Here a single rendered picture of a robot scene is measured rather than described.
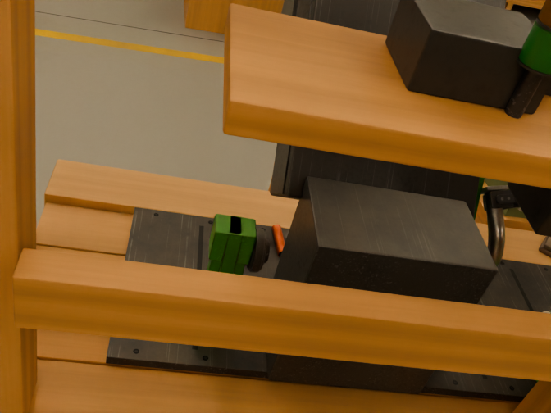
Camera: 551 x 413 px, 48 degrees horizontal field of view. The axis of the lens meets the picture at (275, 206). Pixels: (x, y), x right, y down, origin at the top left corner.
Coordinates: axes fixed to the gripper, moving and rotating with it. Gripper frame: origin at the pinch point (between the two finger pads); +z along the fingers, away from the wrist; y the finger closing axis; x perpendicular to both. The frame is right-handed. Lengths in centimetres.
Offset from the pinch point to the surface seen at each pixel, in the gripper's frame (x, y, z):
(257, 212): -5, -33, 46
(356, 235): 6.0, 19.9, 30.4
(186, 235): 1, -22, 62
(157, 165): -49, -186, 95
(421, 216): 3.1, 12.3, 18.0
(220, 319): 16, 38, 51
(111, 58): -131, -252, 131
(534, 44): -10, 54, 15
